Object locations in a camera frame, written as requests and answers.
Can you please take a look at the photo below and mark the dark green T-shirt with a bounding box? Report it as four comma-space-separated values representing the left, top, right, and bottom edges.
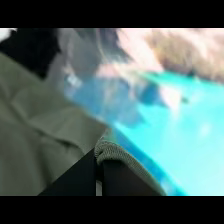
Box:
0, 49, 168, 197

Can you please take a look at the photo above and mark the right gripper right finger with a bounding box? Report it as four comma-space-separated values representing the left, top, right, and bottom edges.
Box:
101, 159, 158, 197

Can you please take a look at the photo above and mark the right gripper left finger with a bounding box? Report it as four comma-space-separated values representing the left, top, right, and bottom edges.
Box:
39, 148, 98, 197

